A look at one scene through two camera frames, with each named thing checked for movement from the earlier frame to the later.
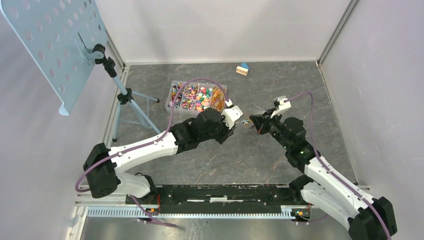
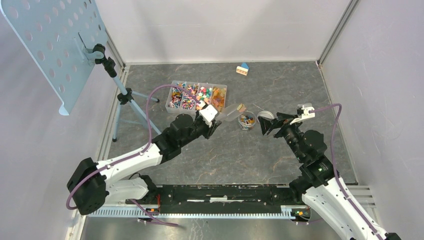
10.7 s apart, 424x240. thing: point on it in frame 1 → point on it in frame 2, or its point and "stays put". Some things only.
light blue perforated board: x=59 y=34 stays put
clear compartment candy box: x=194 y=98 stays put
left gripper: x=228 y=131 → x=209 y=131
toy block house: x=243 y=69 stays put
